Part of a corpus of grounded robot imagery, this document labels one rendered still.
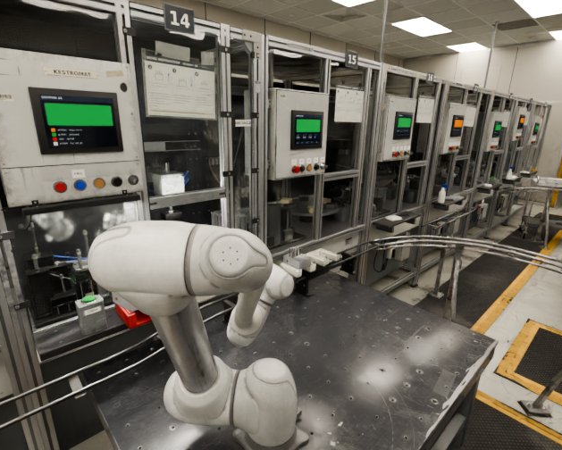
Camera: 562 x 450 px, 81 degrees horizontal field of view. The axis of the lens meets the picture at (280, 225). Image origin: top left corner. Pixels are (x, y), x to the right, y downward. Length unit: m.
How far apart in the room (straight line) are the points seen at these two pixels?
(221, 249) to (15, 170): 0.91
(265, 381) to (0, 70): 1.17
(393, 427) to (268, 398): 0.49
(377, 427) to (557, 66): 8.48
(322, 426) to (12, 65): 1.47
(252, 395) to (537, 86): 8.72
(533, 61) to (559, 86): 0.74
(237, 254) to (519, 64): 8.98
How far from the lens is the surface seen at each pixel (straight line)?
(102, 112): 1.34
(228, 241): 0.53
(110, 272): 0.63
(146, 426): 1.35
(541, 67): 9.21
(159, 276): 0.59
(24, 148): 1.32
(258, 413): 1.07
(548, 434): 2.64
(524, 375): 3.01
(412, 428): 1.36
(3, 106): 1.31
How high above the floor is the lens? 1.65
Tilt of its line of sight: 17 degrees down
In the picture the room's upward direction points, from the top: 1 degrees clockwise
